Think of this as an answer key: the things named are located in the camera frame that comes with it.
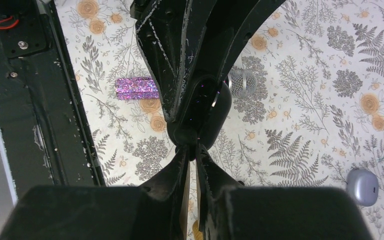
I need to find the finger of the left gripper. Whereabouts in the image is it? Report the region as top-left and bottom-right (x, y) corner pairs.
(130, 0), (209, 122)
(192, 0), (284, 82)

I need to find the black oval earbud case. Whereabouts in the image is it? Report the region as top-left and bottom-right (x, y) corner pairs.
(167, 74), (232, 149)

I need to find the floral table mat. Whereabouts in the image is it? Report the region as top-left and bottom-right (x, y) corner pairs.
(55, 0), (384, 240)

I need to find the purple glitter microphone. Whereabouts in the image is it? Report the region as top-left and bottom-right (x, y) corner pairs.
(114, 68), (258, 101)

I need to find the lavender earbud charging case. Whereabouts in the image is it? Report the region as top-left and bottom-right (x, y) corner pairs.
(346, 169), (380, 207)

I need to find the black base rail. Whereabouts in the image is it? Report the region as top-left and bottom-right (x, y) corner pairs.
(0, 0), (105, 197)

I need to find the gold microphone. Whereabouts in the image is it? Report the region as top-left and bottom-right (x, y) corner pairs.
(192, 220), (204, 240)

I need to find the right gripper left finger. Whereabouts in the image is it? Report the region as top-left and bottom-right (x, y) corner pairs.
(0, 145), (191, 240)

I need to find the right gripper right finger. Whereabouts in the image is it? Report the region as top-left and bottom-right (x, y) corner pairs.
(195, 144), (372, 240)

